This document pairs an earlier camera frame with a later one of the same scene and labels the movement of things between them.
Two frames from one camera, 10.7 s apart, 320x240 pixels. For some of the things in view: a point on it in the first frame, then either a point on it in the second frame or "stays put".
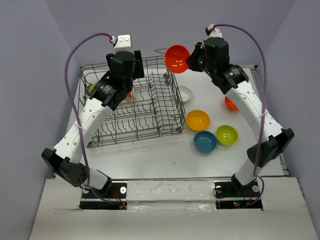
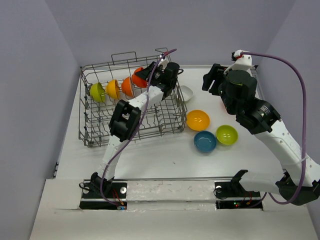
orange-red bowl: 175,58 → 138,81
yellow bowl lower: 198,120 stays put
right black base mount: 231,195 stays put
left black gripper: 139,71 → 145,73
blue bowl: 205,141 stays put
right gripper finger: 195,60 → 216,71
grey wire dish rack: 154,108 stays put
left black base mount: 115,199 stays put
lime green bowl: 226,134 stays put
